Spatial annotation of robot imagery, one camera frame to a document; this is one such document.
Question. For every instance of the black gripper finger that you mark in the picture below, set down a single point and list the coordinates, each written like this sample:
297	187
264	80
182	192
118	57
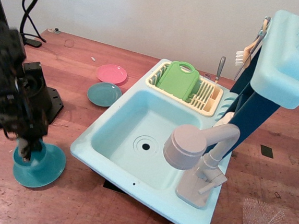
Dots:
24	149
36	144

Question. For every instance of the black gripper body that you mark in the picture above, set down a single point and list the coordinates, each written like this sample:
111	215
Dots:
18	124

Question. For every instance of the teal plastic cup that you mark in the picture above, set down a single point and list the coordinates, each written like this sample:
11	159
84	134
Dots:
35	163

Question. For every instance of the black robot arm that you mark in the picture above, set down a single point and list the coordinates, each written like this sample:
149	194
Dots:
11	47

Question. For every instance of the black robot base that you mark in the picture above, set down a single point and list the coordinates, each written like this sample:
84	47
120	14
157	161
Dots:
46	95

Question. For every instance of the light blue toy sink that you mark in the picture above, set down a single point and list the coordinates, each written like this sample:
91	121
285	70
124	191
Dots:
125	146

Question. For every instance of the teal saucer plate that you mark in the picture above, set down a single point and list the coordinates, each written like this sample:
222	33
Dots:
53	165

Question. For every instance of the dark teal plate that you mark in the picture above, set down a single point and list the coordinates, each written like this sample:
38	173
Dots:
104	94

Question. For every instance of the pink plate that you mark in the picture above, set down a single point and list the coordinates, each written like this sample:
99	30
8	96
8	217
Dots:
111	73

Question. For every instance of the green cutting board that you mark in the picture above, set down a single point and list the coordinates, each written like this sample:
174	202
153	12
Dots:
179	79

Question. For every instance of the grey toy faucet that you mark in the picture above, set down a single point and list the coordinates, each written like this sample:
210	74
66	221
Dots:
198	154

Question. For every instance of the cream dish rack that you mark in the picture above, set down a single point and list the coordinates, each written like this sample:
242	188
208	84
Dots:
204	98

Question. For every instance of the white dish brush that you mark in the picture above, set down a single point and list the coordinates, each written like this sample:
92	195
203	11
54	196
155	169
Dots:
239	59

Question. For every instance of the light blue top shelf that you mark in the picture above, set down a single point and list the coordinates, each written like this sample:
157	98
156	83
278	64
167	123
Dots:
276	76

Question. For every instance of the black cable clamp foot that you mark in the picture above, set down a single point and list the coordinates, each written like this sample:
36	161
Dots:
31	42

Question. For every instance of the grey handled utensil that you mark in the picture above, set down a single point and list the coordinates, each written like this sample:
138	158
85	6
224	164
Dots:
220	68

